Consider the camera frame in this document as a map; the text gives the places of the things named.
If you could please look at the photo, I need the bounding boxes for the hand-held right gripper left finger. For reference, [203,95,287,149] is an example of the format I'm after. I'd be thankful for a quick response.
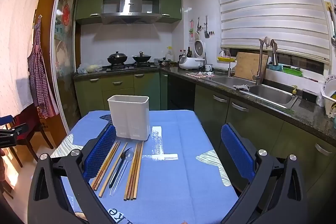
[28,123,117,224]

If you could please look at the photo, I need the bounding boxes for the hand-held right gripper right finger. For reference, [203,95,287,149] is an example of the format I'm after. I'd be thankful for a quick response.
[220,123,309,224]

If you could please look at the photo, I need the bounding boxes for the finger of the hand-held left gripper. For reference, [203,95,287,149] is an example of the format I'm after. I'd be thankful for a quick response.
[0,123,28,137]
[0,115,13,127]

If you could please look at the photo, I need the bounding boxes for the light wooden chopstick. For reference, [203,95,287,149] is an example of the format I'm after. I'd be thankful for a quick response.
[96,141,121,192]
[99,142,123,198]
[94,141,120,190]
[91,141,118,188]

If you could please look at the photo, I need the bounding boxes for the black plastic fork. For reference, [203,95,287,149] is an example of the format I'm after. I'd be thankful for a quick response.
[109,147,132,189]

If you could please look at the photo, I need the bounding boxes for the clear plastic spoon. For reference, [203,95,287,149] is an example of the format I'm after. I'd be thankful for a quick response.
[110,147,135,197]

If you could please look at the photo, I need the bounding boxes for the white plastic utensil holder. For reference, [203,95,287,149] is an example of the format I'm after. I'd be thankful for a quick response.
[107,94,151,141]

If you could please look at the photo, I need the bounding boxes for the wooden chair red cushion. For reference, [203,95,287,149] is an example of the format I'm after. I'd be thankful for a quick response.
[8,103,54,168]

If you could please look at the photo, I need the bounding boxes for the green base cabinets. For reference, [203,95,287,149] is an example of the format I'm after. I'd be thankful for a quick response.
[73,70,336,203]

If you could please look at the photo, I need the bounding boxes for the red checkered apron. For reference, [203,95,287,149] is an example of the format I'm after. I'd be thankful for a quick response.
[27,15,60,119]

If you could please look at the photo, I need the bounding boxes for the steel double sink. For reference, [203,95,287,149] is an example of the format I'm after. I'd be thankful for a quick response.
[209,74,298,109]

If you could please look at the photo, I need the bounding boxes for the blue printed tablecloth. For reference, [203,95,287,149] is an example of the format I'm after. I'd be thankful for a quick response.
[50,109,239,224]

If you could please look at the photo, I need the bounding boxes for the white dotted curtain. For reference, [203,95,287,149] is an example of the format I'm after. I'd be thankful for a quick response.
[0,0,48,117]

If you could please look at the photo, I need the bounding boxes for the black built-in appliance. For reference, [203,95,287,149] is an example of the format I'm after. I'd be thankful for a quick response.
[167,74,196,111]

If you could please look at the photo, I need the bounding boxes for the dark granite countertop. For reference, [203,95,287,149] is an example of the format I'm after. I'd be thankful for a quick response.
[73,63,336,144]

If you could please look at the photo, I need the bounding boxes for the clear plastic bag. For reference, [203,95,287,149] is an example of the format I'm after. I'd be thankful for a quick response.
[77,63,103,74]

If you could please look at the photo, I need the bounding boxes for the small steel faucet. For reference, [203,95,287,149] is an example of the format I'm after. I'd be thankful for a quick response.
[219,49,232,77]

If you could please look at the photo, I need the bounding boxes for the wooden cutting board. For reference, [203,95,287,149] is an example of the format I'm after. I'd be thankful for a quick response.
[234,51,269,81]

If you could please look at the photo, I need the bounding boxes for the pink cloth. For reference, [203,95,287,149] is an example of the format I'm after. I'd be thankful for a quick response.
[186,70,214,79]

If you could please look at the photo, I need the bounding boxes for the printed sliding door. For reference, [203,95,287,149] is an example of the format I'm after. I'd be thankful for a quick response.
[50,0,82,132]

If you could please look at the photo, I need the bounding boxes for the black gas stove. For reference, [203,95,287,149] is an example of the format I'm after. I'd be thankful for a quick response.
[106,61,158,72]

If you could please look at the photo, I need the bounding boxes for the tall steel faucet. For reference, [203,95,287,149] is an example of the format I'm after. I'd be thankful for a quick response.
[251,36,279,85]

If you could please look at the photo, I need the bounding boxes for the black box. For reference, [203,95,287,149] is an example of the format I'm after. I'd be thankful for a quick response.
[302,89,319,103]

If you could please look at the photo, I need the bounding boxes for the black wok with lid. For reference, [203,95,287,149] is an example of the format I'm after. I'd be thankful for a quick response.
[107,51,128,65]
[132,51,152,63]

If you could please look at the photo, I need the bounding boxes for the green tray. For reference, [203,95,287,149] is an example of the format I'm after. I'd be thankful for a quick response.
[282,65,303,77]

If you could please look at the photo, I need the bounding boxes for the white rice cooker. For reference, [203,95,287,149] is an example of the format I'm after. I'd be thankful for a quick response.
[178,40,206,70]

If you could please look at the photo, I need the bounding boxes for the white dish rack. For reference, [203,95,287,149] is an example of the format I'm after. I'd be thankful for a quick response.
[321,74,336,118]

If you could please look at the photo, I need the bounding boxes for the beige rag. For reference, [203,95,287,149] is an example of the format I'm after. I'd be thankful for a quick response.
[259,35,273,49]

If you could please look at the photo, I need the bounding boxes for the steel range hood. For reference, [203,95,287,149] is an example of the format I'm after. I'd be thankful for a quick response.
[100,0,163,25]

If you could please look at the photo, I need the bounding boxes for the white window blind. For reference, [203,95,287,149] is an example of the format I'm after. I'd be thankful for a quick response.
[212,0,332,61]

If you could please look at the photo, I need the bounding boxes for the pink hanging wall item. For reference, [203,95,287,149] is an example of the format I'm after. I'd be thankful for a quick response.
[188,20,196,42]

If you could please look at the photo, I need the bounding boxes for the green wall cabinets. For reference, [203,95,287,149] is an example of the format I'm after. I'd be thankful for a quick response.
[75,0,183,25]

